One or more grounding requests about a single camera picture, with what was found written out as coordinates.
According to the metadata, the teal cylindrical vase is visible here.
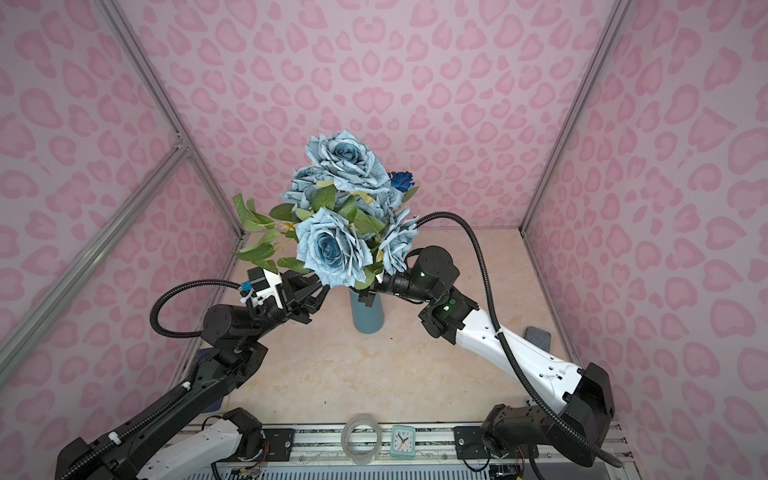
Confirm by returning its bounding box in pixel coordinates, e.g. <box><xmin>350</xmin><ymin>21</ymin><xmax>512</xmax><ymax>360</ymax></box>
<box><xmin>349</xmin><ymin>289</ymin><xmax>384</xmax><ymax>334</ymax></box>

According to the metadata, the blue rose bouquet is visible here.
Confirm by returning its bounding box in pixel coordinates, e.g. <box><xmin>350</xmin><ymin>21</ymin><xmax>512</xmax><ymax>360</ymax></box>
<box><xmin>233</xmin><ymin>130</ymin><xmax>418</xmax><ymax>290</ymax></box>

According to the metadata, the dark blue rose stem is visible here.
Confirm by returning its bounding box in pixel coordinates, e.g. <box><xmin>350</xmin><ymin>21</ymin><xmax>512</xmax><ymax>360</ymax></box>
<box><xmin>389</xmin><ymin>171</ymin><xmax>415</xmax><ymax>193</ymax></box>

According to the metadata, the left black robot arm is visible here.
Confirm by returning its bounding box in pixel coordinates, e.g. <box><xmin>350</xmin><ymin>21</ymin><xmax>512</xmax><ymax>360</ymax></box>
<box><xmin>55</xmin><ymin>268</ymin><xmax>329</xmax><ymax>479</ymax></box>

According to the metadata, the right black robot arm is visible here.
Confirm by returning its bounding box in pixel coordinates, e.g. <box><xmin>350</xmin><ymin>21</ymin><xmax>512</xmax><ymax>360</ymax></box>
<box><xmin>374</xmin><ymin>211</ymin><xmax>623</xmax><ymax>469</ymax></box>

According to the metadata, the blue book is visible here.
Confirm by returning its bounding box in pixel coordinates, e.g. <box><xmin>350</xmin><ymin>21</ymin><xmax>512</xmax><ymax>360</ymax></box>
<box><xmin>193</xmin><ymin>348</ymin><xmax>226</xmax><ymax>414</ymax></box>

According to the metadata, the clear tape roll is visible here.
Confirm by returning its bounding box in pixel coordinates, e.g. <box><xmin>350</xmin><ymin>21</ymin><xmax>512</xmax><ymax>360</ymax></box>
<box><xmin>340</xmin><ymin>413</ymin><xmax>383</xmax><ymax>465</ymax></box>

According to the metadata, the grey sponge block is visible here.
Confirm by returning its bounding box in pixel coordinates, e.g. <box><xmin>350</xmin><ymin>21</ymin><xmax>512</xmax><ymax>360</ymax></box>
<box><xmin>524</xmin><ymin>326</ymin><xmax>552</xmax><ymax>353</ymax></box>

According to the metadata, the small teal alarm clock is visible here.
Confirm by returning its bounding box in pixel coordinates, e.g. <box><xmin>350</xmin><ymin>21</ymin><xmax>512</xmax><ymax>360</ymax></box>
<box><xmin>390</xmin><ymin>425</ymin><xmax>416</xmax><ymax>459</ymax></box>

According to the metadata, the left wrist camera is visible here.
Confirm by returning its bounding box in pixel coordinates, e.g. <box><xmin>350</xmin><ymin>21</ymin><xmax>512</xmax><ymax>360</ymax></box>
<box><xmin>240</xmin><ymin>267</ymin><xmax>284</xmax><ymax>314</ymax></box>

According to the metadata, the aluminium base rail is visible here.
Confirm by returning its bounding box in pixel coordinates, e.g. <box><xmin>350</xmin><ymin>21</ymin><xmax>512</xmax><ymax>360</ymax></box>
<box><xmin>110</xmin><ymin>419</ymin><xmax>640</xmax><ymax>480</ymax></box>

